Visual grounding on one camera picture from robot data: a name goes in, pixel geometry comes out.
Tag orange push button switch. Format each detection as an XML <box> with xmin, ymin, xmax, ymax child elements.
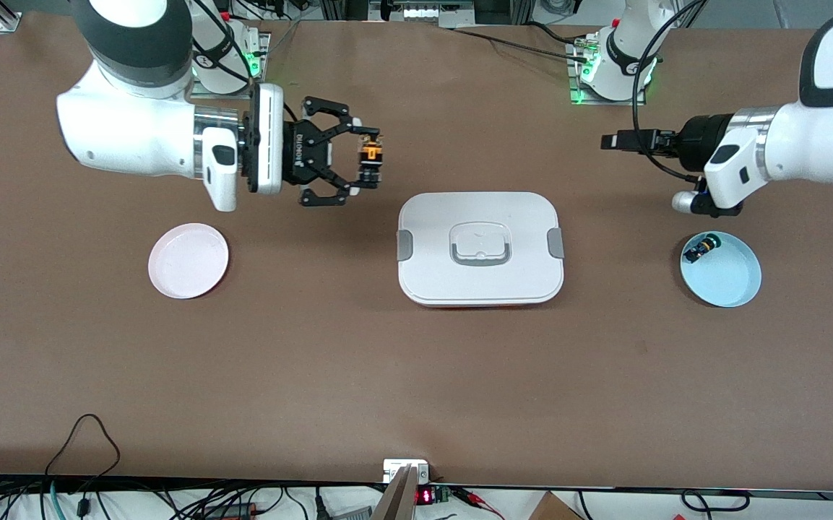
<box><xmin>356</xmin><ymin>132</ymin><xmax>387</xmax><ymax>183</ymax></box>

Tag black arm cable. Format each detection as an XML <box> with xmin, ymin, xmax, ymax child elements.
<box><xmin>189</xmin><ymin>0</ymin><xmax>298</xmax><ymax>124</ymax></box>
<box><xmin>631</xmin><ymin>0</ymin><xmax>709</xmax><ymax>183</ymax></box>

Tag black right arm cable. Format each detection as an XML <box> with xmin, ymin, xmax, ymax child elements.
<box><xmin>189</xmin><ymin>0</ymin><xmax>298</xmax><ymax>124</ymax></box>

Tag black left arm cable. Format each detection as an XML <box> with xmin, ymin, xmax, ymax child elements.
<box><xmin>631</xmin><ymin>0</ymin><xmax>709</xmax><ymax>183</ymax></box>

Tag black cable on table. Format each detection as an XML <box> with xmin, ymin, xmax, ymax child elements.
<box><xmin>449</xmin><ymin>22</ymin><xmax>590</xmax><ymax>59</ymax></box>

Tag pink round plate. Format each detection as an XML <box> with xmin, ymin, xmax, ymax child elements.
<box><xmin>147</xmin><ymin>222</ymin><xmax>230</xmax><ymax>300</ymax></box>

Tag white socket block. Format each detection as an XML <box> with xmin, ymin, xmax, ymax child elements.
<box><xmin>383</xmin><ymin>459</ymin><xmax>430</xmax><ymax>483</ymax></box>

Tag light blue round plate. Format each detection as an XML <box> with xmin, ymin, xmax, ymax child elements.
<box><xmin>679</xmin><ymin>230</ymin><xmax>762</xmax><ymax>309</ymax></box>

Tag black power adapter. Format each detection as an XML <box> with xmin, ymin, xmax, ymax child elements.
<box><xmin>199</xmin><ymin>502</ymin><xmax>258</xmax><ymax>519</ymax></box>

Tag red black clip leads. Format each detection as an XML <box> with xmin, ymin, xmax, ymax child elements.
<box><xmin>452</xmin><ymin>487</ymin><xmax>505</xmax><ymax>520</ymax></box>

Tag black and blue small part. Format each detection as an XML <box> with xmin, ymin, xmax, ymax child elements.
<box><xmin>683</xmin><ymin>235</ymin><xmax>722</xmax><ymax>264</ymax></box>

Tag brown cardboard piece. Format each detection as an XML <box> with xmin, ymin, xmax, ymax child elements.
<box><xmin>528</xmin><ymin>491</ymin><xmax>583</xmax><ymax>520</ymax></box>

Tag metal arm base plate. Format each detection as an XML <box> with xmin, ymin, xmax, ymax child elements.
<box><xmin>568</xmin><ymin>40</ymin><xmax>647</xmax><ymax>107</ymax></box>
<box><xmin>191</xmin><ymin>32</ymin><xmax>271</xmax><ymax>100</ymax></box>

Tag grey mount beam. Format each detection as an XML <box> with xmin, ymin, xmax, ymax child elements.
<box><xmin>371</xmin><ymin>464</ymin><xmax>420</xmax><ymax>520</ymax></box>

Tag white lunch box grey clips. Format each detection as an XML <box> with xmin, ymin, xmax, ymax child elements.
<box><xmin>396</xmin><ymin>191</ymin><xmax>566</xmax><ymax>310</ymax></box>

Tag thin black looped cable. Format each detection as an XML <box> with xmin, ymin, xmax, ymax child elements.
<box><xmin>44</xmin><ymin>413</ymin><xmax>122</xmax><ymax>481</ymax></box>

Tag aluminium frame structure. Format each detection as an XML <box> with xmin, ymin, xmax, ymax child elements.
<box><xmin>319</xmin><ymin>0</ymin><xmax>536</xmax><ymax>30</ymax></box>

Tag black coiled cable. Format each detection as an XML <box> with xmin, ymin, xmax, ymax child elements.
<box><xmin>680</xmin><ymin>490</ymin><xmax>753</xmax><ymax>514</ymax></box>

